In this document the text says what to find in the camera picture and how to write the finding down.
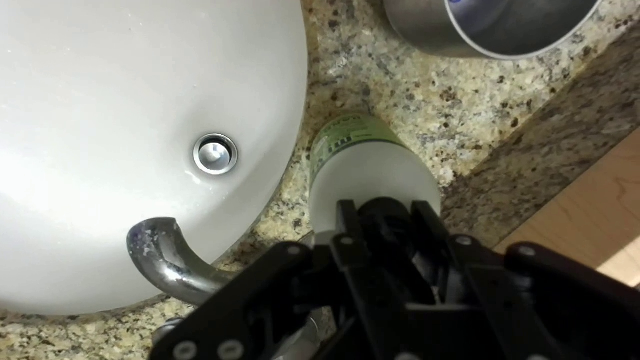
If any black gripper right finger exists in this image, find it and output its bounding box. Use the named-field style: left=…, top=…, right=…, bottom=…
left=397, top=198, right=640, bottom=360

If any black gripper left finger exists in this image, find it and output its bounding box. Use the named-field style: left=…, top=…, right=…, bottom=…
left=147, top=198, right=396, bottom=360

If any green soap pump bottle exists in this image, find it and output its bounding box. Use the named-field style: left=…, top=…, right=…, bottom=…
left=306, top=113, right=444, bottom=250

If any chrome sink faucet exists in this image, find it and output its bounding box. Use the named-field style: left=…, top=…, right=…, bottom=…
left=124, top=216, right=236, bottom=309

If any white oval sink basin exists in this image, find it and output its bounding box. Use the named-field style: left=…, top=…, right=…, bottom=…
left=0, top=0, right=309, bottom=318

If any stainless steel cup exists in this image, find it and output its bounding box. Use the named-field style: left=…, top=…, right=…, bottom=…
left=382, top=0, right=605, bottom=62

